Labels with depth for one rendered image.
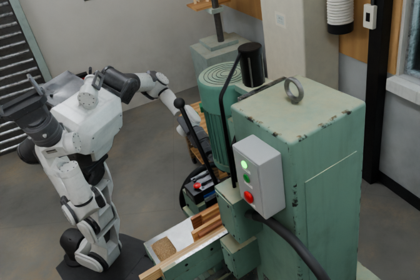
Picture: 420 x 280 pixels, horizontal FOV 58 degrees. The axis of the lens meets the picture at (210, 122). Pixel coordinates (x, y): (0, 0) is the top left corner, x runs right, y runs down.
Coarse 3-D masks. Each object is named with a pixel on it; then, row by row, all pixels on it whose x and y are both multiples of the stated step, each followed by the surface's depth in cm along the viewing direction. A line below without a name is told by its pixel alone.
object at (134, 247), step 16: (64, 240) 227; (80, 240) 224; (128, 240) 241; (64, 256) 236; (128, 256) 230; (144, 256) 225; (64, 272) 228; (80, 272) 226; (96, 272) 224; (112, 272) 222; (128, 272) 220
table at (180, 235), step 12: (180, 228) 144; (192, 228) 143; (156, 240) 141; (180, 240) 139; (192, 240) 138; (216, 252) 132; (156, 264) 132; (204, 264) 131; (180, 276) 127; (192, 276) 130
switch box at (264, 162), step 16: (240, 144) 84; (256, 144) 83; (240, 160) 83; (256, 160) 78; (272, 160) 78; (240, 176) 87; (256, 176) 79; (272, 176) 80; (256, 192) 83; (272, 192) 82; (256, 208) 86; (272, 208) 84
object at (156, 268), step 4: (212, 232) 134; (204, 236) 133; (208, 236) 133; (200, 240) 132; (192, 244) 131; (184, 248) 130; (188, 248) 130; (180, 252) 129; (172, 256) 128; (164, 260) 128; (168, 260) 127; (160, 264) 126; (152, 268) 126; (156, 268) 125; (144, 272) 125; (148, 272) 124; (152, 272) 124; (156, 272) 125; (160, 272) 126; (140, 276) 124; (144, 276) 123; (148, 276) 124; (152, 276) 125; (156, 276) 126; (160, 276) 127
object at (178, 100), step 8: (176, 104) 111; (184, 104) 113; (184, 112) 112; (184, 120) 113; (192, 128) 113; (192, 136) 113; (200, 144) 113; (200, 152) 113; (208, 168) 113; (216, 184) 113
